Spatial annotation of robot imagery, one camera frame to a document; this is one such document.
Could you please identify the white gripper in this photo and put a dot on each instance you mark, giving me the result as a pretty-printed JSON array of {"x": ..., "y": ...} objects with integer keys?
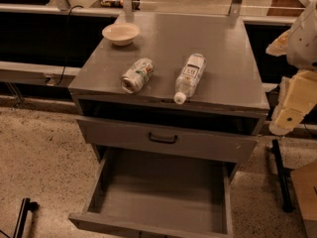
[{"x": 303, "y": 49}]

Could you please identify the clear plastic water bottle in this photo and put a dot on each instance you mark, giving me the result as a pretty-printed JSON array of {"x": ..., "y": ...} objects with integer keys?
[{"x": 189, "y": 77}]

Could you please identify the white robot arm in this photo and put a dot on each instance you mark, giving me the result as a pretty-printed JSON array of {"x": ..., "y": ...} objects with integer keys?
[{"x": 303, "y": 40}]

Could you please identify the grey upper drawer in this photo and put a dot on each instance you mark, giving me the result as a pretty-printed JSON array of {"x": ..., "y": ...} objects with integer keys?
[{"x": 193, "y": 143}]

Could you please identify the open grey lower drawer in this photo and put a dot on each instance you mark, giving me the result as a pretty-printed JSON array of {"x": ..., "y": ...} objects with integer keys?
[{"x": 149, "y": 195}]

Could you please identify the brown cardboard box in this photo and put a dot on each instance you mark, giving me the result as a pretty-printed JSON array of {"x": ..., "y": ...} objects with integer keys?
[{"x": 305, "y": 185}]

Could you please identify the green white soda can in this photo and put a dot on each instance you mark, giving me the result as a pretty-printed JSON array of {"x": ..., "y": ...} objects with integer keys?
[{"x": 136, "y": 77}]

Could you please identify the black metal stand leg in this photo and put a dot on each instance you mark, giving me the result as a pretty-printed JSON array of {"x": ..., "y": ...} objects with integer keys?
[{"x": 287, "y": 205}]

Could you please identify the cream ceramic bowl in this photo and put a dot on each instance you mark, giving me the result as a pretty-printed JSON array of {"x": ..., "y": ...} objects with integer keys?
[{"x": 121, "y": 34}]

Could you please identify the black drawer handle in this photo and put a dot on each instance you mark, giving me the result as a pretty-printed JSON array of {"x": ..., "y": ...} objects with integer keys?
[{"x": 161, "y": 139}]

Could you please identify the black handle bottom left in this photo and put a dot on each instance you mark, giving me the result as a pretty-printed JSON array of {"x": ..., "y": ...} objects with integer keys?
[{"x": 26, "y": 206}]

